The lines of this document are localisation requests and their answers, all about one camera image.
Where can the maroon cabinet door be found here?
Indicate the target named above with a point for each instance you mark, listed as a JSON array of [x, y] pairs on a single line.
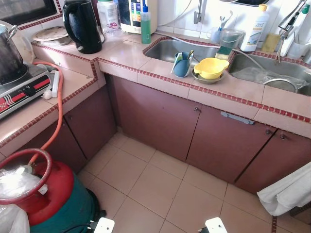
[[277, 160], [92, 121], [73, 145], [150, 116], [223, 145]]

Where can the black electric kettle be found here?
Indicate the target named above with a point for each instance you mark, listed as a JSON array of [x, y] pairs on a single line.
[[82, 24]]

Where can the white plastic bag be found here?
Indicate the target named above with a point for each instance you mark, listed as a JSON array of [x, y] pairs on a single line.
[[14, 184]]

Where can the beige water purifier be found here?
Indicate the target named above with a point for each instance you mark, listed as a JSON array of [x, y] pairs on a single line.
[[131, 14]]

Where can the chrome pull-out faucet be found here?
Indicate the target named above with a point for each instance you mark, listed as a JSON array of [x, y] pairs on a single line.
[[291, 19]]

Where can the steel strainer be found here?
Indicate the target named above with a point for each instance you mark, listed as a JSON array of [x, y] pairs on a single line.
[[282, 83]]

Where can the round wooden board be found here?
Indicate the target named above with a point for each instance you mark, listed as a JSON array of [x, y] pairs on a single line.
[[51, 35]]

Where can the steel bowl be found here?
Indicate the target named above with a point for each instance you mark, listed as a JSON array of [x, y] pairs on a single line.
[[206, 81]]

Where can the green dish soap bottle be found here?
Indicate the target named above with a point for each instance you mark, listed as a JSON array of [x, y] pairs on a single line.
[[145, 29]]

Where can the clear plastic bag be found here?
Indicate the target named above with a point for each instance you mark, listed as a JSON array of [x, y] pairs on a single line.
[[252, 75]]

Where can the clear plastic utensil container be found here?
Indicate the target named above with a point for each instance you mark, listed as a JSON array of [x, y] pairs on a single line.
[[297, 50]]

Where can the chrome wall tap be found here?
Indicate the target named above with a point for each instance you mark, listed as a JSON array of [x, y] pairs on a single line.
[[198, 14]]

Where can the large steel sink basin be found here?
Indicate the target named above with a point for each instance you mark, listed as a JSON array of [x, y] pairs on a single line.
[[257, 70]]

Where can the yellow plastic bowl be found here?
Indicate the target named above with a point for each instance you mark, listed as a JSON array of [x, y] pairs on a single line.
[[210, 67]]

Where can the dark window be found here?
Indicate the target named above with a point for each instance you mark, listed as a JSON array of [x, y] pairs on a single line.
[[24, 9]]

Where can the white toothbrush cup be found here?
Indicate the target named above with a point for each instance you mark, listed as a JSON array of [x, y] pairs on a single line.
[[215, 35]]

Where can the gas stove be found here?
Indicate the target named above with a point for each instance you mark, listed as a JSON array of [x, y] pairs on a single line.
[[19, 92]]

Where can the clear plastic small bucket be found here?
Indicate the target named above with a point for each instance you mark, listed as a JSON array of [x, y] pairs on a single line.
[[232, 38]]

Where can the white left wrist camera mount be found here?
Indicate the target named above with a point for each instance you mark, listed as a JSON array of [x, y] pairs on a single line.
[[104, 225]]

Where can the blue cup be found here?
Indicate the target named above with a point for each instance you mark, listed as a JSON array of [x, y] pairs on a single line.
[[182, 65]]

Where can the steel cooking pot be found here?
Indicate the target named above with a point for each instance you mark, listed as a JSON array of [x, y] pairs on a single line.
[[8, 58]]

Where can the green yellow sponge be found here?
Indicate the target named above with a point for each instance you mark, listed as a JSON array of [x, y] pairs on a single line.
[[223, 52]]

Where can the clear plastic bottle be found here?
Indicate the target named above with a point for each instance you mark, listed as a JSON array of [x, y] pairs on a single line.
[[108, 14]]

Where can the small steel sink basin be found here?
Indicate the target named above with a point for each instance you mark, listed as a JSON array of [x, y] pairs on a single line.
[[165, 51]]

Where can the red gas cylinder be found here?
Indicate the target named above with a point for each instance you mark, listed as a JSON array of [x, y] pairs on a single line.
[[48, 189]]

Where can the white stove lighter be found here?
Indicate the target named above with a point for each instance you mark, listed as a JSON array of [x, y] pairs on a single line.
[[54, 82]]

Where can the yellow cleaning cloth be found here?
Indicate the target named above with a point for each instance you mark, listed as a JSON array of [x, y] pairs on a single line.
[[270, 42]]

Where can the white detergent bottle yellow cap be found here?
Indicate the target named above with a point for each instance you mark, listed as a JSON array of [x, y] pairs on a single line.
[[255, 29]]

